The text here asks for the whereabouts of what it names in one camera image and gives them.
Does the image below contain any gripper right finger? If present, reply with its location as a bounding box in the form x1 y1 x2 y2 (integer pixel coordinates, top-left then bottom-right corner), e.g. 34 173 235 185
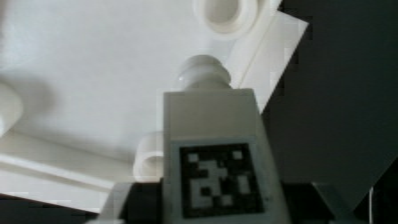
283 182 368 224

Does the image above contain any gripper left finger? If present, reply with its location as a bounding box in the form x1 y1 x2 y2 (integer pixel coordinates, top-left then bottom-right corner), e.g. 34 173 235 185
97 182 162 224

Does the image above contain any white table leg with tag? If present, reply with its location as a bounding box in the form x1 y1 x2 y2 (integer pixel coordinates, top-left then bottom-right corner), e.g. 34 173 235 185
162 55 292 224

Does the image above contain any white square tabletop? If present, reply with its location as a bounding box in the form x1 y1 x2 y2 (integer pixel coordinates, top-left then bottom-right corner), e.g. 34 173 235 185
0 0 306 211

